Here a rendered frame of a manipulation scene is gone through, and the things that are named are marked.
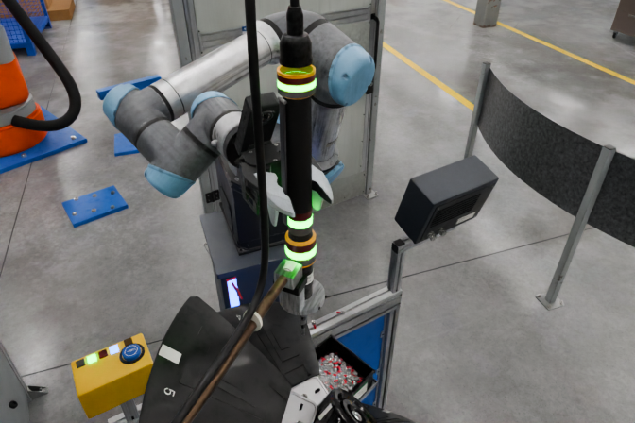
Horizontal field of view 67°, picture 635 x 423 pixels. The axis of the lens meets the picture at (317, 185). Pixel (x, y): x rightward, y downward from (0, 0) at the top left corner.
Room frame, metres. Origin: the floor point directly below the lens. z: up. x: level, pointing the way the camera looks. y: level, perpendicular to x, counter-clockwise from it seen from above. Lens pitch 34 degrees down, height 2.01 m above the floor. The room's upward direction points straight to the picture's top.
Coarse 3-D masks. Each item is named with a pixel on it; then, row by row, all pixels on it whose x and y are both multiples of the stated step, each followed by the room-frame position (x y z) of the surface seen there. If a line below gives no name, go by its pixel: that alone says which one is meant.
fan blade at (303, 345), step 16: (272, 304) 0.75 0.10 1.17; (272, 320) 0.69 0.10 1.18; (288, 320) 0.70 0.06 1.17; (256, 336) 0.64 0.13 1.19; (272, 336) 0.65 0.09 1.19; (288, 336) 0.65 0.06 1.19; (304, 336) 0.66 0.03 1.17; (272, 352) 0.61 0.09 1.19; (288, 352) 0.61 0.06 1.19; (304, 352) 0.61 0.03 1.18; (288, 368) 0.57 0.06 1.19; (304, 368) 0.57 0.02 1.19
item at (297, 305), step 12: (300, 264) 0.48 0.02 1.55; (276, 276) 0.47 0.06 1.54; (288, 276) 0.46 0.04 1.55; (300, 276) 0.48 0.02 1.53; (288, 288) 0.46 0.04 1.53; (300, 288) 0.47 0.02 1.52; (288, 300) 0.48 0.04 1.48; (300, 300) 0.48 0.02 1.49; (312, 300) 0.50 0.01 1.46; (288, 312) 0.48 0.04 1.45; (300, 312) 0.48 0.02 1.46; (312, 312) 0.48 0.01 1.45
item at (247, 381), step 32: (192, 320) 0.50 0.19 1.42; (224, 320) 0.53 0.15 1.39; (192, 352) 0.45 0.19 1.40; (256, 352) 0.49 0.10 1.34; (160, 384) 0.39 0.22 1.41; (192, 384) 0.41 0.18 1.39; (224, 384) 0.43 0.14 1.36; (256, 384) 0.45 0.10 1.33; (288, 384) 0.47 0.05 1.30; (160, 416) 0.36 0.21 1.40; (224, 416) 0.39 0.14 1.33; (256, 416) 0.41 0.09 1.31
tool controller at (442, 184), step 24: (456, 168) 1.21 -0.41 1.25; (480, 168) 1.22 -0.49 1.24; (408, 192) 1.14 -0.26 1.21; (432, 192) 1.10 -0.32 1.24; (456, 192) 1.11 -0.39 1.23; (480, 192) 1.16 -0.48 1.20; (408, 216) 1.13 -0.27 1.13; (432, 216) 1.07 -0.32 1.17; (456, 216) 1.14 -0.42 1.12; (432, 240) 1.09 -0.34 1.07
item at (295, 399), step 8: (288, 400) 0.45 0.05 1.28; (296, 400) 0.45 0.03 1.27; (304, 400) 0.46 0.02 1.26; (312, 400) 0.47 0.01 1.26; (288, 408) 0.44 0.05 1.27; (296, 408) 0.45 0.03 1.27; (304, 408) 0.45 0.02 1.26; (312, 408) 0.46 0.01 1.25; (288, 416) 0.43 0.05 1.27; (296, 416) 0.44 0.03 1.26; (304, 416) 0.44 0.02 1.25; (312, 416) 0.44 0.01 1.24
